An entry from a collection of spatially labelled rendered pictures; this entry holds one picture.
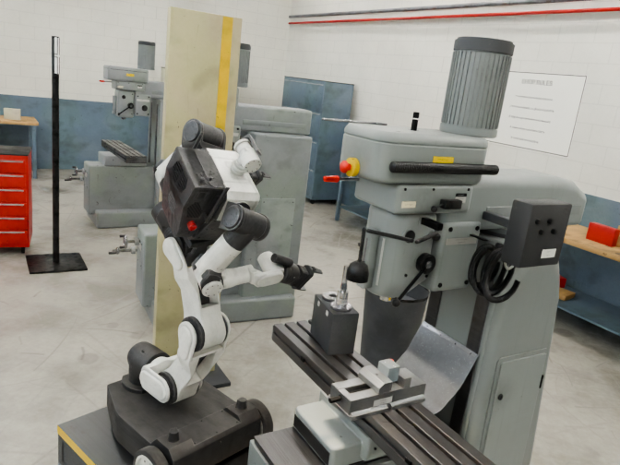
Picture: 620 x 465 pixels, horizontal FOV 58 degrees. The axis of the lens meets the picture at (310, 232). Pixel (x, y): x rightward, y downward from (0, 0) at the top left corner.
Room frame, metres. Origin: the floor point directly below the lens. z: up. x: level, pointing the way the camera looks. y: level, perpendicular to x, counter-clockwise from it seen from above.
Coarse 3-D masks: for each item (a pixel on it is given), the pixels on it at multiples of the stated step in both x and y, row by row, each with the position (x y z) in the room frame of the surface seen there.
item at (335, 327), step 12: (324, 300) 2.25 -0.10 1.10; (336, 300) 2.24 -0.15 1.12; (324, 312) 2.20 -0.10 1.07; (336, 312) 2.14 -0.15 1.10; (348, 312) 2.16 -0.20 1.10; (312, 324) 2.30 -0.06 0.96; (324, 324) 2.18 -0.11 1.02; (336, 324) 2.12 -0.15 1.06; (348, 324) 2.14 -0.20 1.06; (324, 336) 2.17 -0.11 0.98; (336, 336) 2.12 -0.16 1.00; (348, 336) 2.14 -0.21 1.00; (324, 348) 2.15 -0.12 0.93; (336, 348) 2.13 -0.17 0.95; (348, 348) 2.15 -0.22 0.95
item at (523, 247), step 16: (512, 208) 1.75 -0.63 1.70; (528, 208) 1.71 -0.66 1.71; (544, 208) 1.72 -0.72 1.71; (560, 208) 1.76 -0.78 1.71; (512, 224) 1.74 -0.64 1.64; (528, 224) 1.70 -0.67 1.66; (544, 224) 1.73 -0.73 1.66; (560, 224) 1.78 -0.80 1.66; (512, 240) 1.73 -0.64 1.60; (528, 240) 1.70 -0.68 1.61; (544, 240) 1.74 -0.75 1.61; (560, 240) 1.79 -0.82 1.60; (512, 256) 1.72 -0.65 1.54; (528, 256) 1.71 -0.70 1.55; (544, 256) 1.75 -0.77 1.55
